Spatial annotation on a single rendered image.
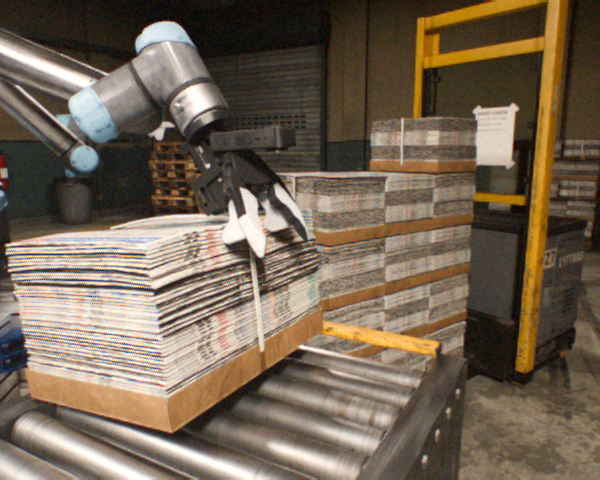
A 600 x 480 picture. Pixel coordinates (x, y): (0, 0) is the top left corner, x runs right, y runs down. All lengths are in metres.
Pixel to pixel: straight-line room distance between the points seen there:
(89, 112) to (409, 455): 0.60
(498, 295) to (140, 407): 2.34
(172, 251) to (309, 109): 8.52
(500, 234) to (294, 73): 7.04
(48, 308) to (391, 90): 8.03
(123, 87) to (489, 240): 2.28
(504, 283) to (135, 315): 2.33
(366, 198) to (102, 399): 1.28
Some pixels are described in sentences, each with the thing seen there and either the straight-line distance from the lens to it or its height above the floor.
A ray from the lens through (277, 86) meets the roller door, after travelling 9.43.
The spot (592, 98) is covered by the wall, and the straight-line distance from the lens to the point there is 8.05.
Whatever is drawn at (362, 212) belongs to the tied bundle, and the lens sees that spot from 1.74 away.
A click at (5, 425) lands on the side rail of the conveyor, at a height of 0.79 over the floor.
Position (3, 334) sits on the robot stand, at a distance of 1.49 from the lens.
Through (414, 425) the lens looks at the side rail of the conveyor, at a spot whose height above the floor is 0.80.
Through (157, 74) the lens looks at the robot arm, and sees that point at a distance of 0.71.
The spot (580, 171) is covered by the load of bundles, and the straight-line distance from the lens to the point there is 6.39.
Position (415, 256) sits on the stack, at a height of 0.73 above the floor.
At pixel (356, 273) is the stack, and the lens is 1.77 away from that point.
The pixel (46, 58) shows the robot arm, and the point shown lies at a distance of 0.90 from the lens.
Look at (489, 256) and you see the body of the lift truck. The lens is 2.76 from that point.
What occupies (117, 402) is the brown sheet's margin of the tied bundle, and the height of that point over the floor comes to 0.85.
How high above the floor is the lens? 1.15
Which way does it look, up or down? 11 degrees down
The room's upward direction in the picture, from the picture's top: straight up
